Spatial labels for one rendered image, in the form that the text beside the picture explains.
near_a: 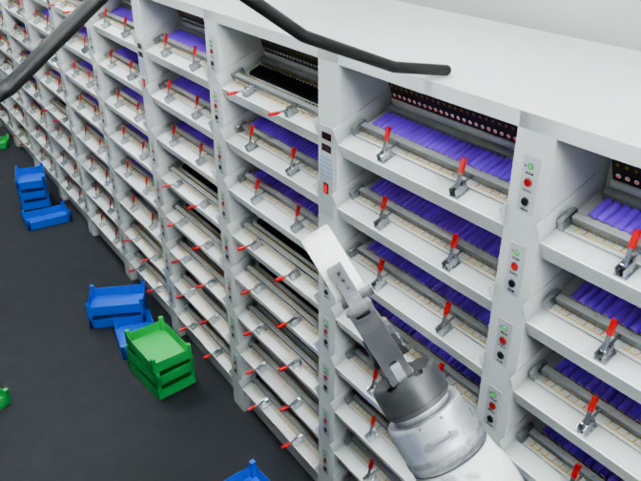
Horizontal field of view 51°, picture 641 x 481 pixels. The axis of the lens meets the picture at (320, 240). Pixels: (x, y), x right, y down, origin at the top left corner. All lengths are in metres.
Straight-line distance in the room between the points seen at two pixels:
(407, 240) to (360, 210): 0.21
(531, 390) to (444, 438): 0.97
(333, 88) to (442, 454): 1.32
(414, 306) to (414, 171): 0.39
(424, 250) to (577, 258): 0.48
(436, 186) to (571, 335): 0.46
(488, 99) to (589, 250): 0.36
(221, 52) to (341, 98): 0.70
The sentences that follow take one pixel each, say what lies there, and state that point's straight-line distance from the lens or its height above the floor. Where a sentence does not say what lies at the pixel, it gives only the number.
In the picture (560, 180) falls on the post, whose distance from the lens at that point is 1.43.
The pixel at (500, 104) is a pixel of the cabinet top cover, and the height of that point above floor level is 1.77.
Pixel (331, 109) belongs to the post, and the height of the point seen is 1.61.
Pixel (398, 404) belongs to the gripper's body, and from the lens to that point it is 0.70.
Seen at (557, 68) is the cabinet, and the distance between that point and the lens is 1.76.
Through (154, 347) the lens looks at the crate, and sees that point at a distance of 3.41.
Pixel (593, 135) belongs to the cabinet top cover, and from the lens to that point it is 1.32.
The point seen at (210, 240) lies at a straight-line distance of 3.00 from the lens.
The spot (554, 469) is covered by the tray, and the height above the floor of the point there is 0.95.
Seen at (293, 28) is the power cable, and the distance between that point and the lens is 1.32.
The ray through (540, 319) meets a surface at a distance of 1.56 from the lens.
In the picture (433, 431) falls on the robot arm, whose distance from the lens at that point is 0.71.
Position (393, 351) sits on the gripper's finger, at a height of 1.79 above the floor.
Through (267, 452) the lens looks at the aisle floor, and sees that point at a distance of 3.05.
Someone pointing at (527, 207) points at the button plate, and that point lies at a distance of 1.45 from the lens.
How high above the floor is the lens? 2.18
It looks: 28 degrees down
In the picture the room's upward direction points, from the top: straight up
